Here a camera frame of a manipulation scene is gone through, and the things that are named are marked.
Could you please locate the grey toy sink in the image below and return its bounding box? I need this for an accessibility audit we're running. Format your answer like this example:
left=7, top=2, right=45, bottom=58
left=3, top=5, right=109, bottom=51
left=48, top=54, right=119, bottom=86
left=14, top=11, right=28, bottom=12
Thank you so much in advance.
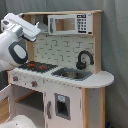
left=52, top=67, right=92, bottom=81

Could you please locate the left red stove knob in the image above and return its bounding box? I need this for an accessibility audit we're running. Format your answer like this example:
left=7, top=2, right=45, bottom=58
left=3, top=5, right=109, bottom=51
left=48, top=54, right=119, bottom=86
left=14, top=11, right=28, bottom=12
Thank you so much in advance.
left=12, top=76, right=19, bottom=83

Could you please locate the right red stove knob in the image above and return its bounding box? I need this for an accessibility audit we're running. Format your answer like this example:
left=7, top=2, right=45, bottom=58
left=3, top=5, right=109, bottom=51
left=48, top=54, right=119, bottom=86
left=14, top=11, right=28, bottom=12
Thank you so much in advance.
left=31, top=81, right=37, bottom=87

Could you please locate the red stove knob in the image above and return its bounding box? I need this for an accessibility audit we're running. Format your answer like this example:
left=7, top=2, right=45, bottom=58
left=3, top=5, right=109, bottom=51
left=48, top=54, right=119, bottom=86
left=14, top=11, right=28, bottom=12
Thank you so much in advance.
left=31, top=81, right=37, bottom=87
left=12, top=76, right=19, bottom=83

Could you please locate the black toy faucet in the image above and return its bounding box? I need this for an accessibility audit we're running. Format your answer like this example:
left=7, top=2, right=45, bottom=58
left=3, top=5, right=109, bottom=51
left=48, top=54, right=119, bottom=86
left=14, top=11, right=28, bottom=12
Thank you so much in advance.
left=76, top=50, right=94, bottom=70

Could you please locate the white toy microwave door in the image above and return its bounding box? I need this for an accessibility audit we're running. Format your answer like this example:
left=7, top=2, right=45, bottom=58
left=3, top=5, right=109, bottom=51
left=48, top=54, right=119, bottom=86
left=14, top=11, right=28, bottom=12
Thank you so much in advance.
left=48, top=14, right=92, bottom=35

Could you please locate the grey range hood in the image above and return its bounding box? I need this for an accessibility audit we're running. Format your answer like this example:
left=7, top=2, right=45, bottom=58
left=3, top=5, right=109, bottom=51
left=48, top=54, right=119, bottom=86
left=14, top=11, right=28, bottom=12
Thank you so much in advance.
left=35, top=15, right=48, bottom=33

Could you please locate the wooden toy kitchen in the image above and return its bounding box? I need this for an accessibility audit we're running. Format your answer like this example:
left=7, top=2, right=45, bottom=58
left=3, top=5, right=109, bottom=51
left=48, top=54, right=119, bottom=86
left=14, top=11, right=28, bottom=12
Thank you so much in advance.
left=0, top=10, right=114, bottom=128

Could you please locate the white dishwasher door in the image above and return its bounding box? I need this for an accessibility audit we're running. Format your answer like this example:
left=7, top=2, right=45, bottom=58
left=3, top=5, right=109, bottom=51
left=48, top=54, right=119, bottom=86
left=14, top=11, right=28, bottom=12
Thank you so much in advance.
left=44, top=82, right=82, bottom=128

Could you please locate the white oven door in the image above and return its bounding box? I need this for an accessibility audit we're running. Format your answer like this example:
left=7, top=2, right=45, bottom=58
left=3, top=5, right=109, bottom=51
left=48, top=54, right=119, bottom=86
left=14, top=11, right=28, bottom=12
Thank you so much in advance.
left=0, top=85, right=14, bottom=124

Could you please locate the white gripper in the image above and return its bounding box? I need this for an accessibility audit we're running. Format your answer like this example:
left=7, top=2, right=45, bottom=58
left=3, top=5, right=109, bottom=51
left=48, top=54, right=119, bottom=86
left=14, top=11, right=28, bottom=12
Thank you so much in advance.
left=1, top=13, right=41, bottom=42

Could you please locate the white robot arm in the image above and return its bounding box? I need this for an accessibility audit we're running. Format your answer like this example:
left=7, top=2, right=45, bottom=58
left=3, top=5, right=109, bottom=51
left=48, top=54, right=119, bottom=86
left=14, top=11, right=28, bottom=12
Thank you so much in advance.
left=0, top=13, right=40, bottom=128

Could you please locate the black toy stovetop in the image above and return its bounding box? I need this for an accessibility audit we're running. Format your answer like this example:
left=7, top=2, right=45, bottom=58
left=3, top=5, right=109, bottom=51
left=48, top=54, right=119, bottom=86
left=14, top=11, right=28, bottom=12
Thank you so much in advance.
left=21, top=61, right=56, bottom=73

